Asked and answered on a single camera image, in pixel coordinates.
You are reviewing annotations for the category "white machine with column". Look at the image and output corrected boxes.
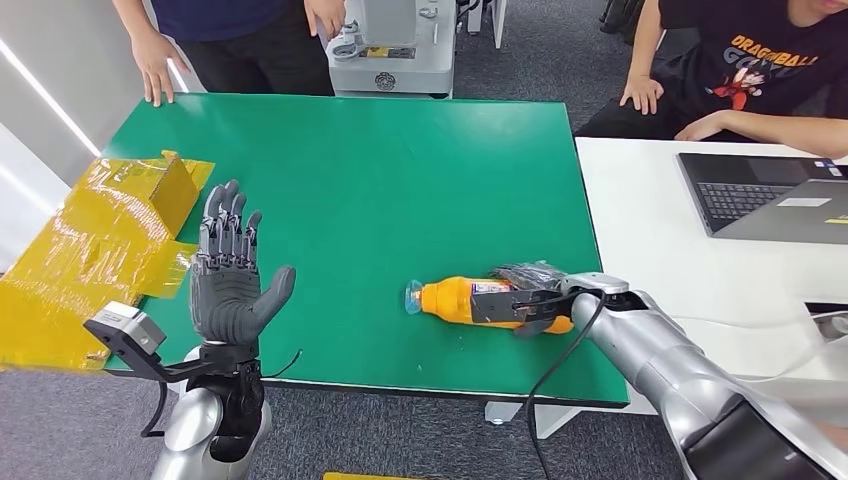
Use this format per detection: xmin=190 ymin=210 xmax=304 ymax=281
xmin=324 ymin=0 xmax=458 ymax=99

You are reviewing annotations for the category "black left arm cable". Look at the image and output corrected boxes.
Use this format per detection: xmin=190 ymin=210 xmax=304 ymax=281
xmin=140 ymin=380 xmax=170 ymax=440

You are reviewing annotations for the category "white table foot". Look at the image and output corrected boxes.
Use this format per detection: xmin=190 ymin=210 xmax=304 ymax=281
xmin=483 ymin=400 xmax=525 ymax=425
xmin=533 ymin=404 xmax=578 ymax=440

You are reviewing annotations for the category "orange plastic bottle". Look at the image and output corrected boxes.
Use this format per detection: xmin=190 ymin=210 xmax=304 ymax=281
xmin=404 ymin=276 xmax=576 ymax=336

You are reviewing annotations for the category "white desk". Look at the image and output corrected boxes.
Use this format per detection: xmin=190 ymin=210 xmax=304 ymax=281
xmin=572 ymin=135 xmax=848 ymax=425

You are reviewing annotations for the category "thin white cable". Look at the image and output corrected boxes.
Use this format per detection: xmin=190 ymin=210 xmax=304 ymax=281
xmin=665 ymin=311 xmax=848 ymax=384

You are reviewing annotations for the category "standing person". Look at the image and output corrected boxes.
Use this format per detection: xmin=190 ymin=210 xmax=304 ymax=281
xmin=111 ymin=0 xmax=349 ymax=107

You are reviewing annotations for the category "dark grey laptop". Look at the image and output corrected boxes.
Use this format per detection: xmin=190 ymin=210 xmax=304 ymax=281
xmin=675 ymin=152 xmax=848 ymax=246

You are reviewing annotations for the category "black and white device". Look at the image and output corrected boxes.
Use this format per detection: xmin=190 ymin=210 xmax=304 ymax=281
xmin=803 ymin=301 xmax=848 ymax=340

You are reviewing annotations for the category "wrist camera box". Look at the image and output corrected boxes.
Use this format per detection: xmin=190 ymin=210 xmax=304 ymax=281
xmin=84 ymin=301 xmax=200 ymax=384
xmin=470 ymin=288 xmax=574 ymax=327

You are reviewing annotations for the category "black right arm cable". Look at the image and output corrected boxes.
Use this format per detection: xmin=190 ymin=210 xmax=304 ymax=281
xmin=523 ymin=291 xmax=607 ymax=480

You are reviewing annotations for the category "yellow flat item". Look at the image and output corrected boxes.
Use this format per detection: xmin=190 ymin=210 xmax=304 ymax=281
xmin=322 ymin=471 xmax=425 ymax=480

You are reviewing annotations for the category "yellow taped cardboard box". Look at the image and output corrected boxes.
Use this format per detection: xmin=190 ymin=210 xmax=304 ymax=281
xmin=0 ymin=150 xmax=215 ymax=374

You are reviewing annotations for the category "seated person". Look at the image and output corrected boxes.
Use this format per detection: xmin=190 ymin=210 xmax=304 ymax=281
xmin=572 ymin=0 xmax=848 ymax=159

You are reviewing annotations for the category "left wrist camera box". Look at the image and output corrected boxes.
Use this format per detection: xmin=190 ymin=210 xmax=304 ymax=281
xmin=84 ymin=301 xmax=200 ymax=384

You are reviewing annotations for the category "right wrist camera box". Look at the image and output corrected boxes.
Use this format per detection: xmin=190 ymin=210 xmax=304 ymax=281
xmin=470 ymin=288 xmax=574 ymax=327

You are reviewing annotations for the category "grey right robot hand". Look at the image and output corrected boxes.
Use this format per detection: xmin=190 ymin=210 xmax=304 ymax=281
xmin=490 ymin=260 xmax=572 ymax=340

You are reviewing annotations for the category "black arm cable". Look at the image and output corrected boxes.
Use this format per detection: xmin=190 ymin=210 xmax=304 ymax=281
xmin=523 ymin=291 xmax=607 ymax=480
xmin=140 ymin=380 xmax=170 ymax=440

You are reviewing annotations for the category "white furniture leg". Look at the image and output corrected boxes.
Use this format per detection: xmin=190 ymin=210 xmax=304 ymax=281
xmin=465 ymin=0 xmax=508 ymax=49

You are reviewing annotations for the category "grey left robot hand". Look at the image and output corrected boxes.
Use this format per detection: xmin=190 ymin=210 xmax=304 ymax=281
xmin=190 ymin=179 xmax=297 ymax=347

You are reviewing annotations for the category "green table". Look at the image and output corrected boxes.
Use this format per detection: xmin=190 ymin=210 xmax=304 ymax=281
xmin=102 ymin=92 xmax=631 ymax=409

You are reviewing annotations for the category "black background object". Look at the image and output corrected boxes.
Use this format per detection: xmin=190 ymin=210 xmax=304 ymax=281
xmin=598 ymin=0 xmax=647 ymax=46

